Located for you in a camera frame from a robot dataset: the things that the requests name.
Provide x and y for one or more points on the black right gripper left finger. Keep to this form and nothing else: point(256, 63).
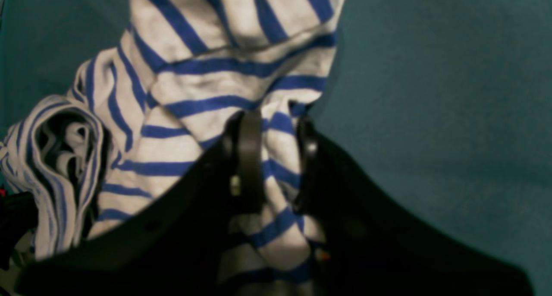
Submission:
point(172, 247)

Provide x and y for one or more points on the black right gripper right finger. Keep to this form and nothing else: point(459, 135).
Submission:
point(378, 248)

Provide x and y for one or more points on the blue white striped T-shirt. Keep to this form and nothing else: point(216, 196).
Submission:
point(138, 117)

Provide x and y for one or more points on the teal table cloth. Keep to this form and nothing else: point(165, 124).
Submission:
point(446, 106)

